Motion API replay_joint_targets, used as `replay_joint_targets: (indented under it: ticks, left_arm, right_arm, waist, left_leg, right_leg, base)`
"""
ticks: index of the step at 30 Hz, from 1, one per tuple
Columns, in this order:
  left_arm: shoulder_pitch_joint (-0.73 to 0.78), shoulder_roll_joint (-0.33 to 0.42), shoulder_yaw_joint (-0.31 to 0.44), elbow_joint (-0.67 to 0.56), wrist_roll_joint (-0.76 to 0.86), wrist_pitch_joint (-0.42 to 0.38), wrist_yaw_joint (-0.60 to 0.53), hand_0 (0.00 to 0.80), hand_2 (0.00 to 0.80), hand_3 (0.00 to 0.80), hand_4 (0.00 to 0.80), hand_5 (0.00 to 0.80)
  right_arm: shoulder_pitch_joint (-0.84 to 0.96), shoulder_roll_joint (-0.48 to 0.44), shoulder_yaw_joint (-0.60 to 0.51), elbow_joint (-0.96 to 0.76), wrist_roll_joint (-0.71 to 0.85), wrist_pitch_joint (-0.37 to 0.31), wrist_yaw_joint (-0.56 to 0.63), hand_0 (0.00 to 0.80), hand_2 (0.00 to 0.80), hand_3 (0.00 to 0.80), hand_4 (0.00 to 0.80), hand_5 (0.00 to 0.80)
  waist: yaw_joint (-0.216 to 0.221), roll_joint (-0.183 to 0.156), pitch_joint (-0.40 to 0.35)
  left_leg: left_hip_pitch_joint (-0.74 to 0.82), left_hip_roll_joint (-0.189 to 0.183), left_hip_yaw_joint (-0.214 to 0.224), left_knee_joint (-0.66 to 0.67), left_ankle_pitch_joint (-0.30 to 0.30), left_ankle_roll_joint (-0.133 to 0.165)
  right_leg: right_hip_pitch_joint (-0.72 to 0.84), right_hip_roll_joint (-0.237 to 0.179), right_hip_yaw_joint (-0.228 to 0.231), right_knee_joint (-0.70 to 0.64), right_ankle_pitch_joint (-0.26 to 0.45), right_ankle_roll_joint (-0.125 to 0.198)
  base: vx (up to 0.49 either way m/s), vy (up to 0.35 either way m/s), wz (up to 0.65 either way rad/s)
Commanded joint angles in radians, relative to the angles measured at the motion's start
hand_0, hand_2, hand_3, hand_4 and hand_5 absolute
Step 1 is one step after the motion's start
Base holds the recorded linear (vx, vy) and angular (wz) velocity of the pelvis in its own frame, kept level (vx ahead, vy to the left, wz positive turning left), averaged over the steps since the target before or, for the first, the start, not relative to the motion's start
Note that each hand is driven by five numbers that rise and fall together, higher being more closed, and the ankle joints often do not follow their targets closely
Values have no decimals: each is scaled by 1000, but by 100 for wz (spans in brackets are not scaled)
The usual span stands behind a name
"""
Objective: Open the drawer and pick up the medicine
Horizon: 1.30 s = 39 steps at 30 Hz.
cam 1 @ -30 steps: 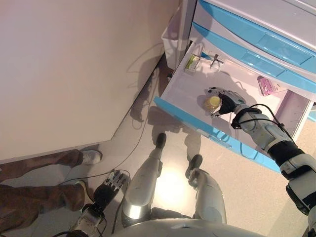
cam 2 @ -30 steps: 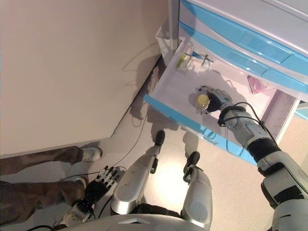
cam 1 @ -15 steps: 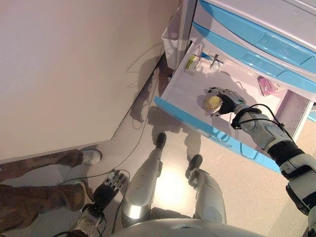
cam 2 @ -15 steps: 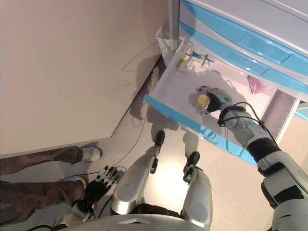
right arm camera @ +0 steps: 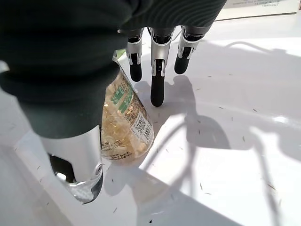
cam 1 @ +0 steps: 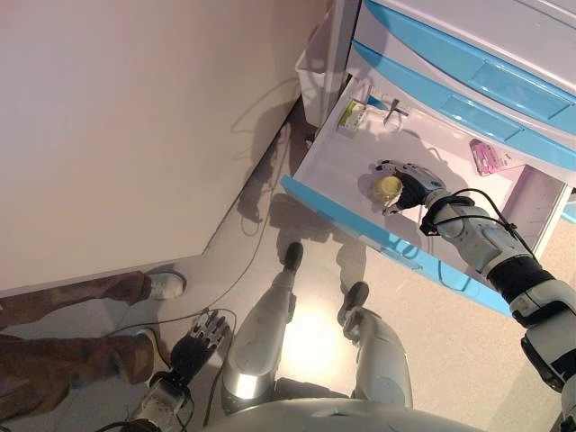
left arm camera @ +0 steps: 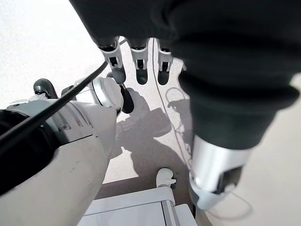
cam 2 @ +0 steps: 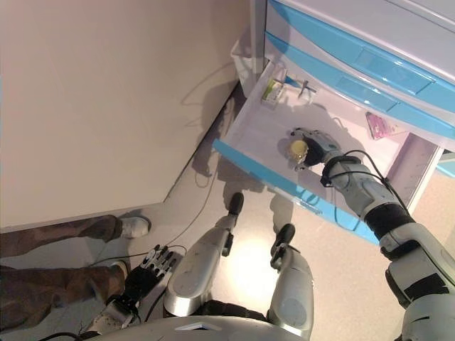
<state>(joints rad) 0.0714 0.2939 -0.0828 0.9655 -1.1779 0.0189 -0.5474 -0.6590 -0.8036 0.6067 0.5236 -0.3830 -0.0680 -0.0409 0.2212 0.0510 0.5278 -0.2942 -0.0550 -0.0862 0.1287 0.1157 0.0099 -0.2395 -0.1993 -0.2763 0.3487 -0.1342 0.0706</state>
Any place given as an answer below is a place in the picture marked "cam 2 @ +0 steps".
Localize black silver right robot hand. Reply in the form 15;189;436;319
287;126;344;173

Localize green white medicine box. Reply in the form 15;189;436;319
262;79;286;106

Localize metal tweezers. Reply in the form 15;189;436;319
297;80;314;99

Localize camouflage trouser leg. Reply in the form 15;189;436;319
0;215;124;257
0;264;128;333

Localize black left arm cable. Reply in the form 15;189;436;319
42;244;188;341

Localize white cart side bin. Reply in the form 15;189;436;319
230;38;264;99

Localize white medical drawer cart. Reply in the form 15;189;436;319
230;0;455;247

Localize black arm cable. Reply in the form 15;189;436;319
319;150;413;217
42;244;188;341

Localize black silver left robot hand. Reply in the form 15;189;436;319
124;244;178;303

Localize blue fronted cart drawer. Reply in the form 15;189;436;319
266;0;455;95
213;58;445;247
264;30;455;134

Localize thin white floor cable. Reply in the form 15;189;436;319
156;63;238;250

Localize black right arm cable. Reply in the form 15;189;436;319
319;150;413;217

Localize white sneaker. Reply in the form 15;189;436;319
106;260;130;286
119;215;151;239

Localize light blue cart bin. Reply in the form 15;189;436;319
435;156;455;178

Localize yellow medicine bottle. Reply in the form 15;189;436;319
287;139;309;163

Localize pink blister pack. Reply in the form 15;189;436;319
365;112;397;141

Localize white blue medicine box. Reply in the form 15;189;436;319
282;75;320;107

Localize silver left robot leg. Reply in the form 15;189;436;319
163;191;245;318

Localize silver robot torso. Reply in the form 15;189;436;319
133;300;314;341

